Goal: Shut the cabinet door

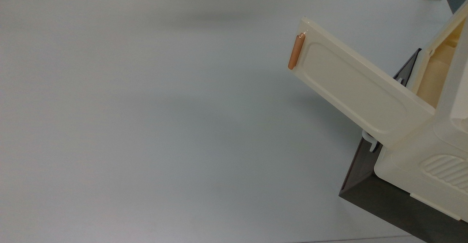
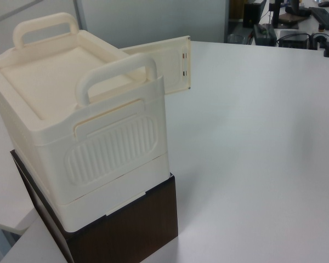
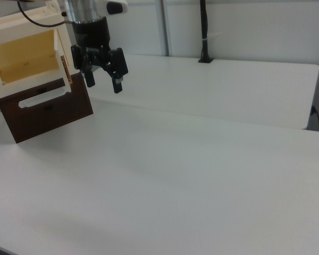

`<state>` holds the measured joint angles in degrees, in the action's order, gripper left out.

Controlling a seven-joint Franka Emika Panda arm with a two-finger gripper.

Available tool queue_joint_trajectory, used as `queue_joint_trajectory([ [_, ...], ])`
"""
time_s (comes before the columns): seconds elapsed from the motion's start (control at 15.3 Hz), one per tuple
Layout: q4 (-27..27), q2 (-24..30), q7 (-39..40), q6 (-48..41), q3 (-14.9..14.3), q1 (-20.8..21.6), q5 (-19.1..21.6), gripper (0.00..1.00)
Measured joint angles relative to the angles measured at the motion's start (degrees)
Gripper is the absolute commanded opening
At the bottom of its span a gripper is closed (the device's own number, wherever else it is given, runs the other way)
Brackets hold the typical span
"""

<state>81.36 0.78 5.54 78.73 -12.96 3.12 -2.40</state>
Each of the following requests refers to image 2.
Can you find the black vertical pole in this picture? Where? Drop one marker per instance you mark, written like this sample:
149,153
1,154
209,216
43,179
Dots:
276,13

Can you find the small black device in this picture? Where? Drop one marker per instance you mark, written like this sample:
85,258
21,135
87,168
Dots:
318,40

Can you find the clear glass cup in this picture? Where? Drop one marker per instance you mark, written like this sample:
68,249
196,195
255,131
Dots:
235,39

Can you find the grey computer mouse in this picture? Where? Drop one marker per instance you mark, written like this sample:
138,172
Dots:
324,3

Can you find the black rectangular box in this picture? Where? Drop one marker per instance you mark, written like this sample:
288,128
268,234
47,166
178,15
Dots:
250,13

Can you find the dark brown wooden box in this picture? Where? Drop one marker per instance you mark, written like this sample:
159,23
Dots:
126,233

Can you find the black and green device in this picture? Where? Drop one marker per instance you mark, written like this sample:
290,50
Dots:
264,34

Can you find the cream plastic storage cabinet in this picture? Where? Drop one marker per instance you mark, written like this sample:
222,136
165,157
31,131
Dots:
71,137

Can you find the black keyboard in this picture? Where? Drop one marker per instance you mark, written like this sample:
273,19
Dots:
324,17

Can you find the black monitor stand base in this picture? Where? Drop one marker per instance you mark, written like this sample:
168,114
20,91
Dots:
297,10

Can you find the cream plastic cabinet door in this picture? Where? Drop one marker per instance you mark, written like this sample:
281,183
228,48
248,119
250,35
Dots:
170,63

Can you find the brown board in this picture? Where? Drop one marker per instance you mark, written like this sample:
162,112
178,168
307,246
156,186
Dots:
288,20

